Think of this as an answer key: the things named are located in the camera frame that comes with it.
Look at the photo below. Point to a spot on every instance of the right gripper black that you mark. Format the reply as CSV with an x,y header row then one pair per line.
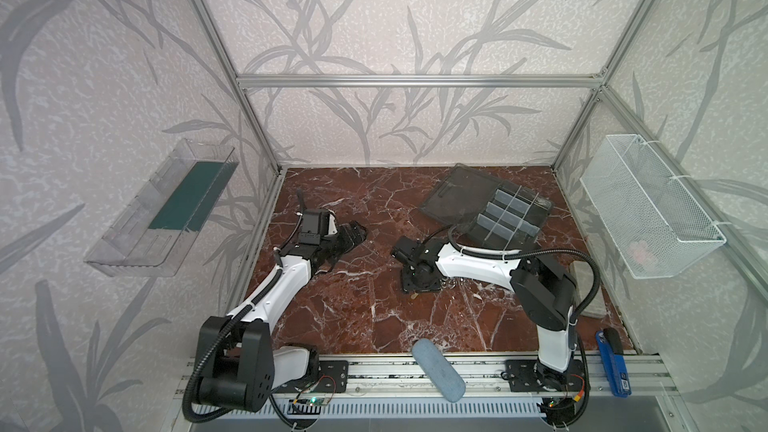
x,y
405,258

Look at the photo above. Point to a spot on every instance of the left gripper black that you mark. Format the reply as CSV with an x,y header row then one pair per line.
x,y
344,237

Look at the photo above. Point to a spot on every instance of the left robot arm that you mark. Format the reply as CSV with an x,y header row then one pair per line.
x,y
236,366

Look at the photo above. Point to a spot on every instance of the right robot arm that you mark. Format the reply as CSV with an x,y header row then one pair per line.
x,y
542,286

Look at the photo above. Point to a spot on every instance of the grey plastic organizer box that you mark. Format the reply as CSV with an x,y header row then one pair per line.
x,y
491,212

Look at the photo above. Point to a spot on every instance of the blue box cutter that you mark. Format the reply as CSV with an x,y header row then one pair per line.
x,y
612,356

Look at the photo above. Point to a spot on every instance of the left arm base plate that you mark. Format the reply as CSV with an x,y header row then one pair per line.
x,y
328,376

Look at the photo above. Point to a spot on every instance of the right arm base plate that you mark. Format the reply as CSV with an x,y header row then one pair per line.
x,y
528,375

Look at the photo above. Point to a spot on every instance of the clear plastic wall tray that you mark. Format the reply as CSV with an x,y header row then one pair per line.
x,y
158,228

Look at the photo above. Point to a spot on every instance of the white wire mesh basket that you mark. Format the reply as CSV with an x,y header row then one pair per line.
x,y
657,226

